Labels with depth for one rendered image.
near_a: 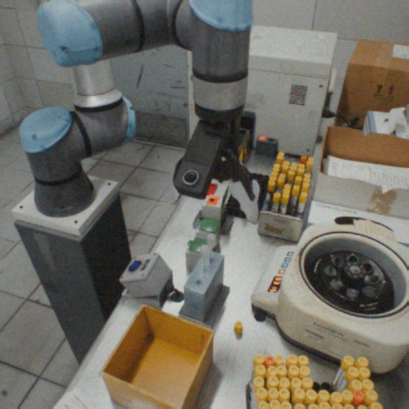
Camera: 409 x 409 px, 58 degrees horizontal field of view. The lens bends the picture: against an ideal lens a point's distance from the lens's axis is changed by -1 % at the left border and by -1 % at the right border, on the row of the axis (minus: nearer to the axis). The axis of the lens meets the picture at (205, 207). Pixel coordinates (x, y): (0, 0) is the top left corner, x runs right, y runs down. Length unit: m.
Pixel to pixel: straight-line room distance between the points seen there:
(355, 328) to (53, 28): 0.59
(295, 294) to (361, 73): 0.99
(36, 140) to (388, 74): 1.14
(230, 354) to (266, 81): 0.74
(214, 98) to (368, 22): 1.95
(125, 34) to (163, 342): 0.51
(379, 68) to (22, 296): 1.83
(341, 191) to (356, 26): 1.61
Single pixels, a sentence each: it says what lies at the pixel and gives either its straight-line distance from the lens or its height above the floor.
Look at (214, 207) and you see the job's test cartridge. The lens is 0.88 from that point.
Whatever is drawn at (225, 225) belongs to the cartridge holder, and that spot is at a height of 0.89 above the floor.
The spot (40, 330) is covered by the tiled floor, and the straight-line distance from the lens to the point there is 1.92.
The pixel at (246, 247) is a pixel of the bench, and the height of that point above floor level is 0.88.
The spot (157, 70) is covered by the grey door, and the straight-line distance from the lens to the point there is 2.72.
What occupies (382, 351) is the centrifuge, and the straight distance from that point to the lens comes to 0.69.
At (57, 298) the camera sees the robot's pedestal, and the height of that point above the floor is 0.57.
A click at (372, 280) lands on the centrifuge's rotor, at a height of 0.97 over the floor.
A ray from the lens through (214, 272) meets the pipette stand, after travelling 0.70.
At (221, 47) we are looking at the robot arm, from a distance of 0.49.
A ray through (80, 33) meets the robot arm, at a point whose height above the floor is 1.39.
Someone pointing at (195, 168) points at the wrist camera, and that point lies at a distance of 0.52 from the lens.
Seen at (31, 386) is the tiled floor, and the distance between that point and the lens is 1.80.
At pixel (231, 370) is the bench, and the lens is 0.71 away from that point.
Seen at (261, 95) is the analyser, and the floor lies 1.06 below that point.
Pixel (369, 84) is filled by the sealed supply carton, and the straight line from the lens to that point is 1.51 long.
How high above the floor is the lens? 1.52
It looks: 41 degrees down
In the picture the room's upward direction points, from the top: straight up
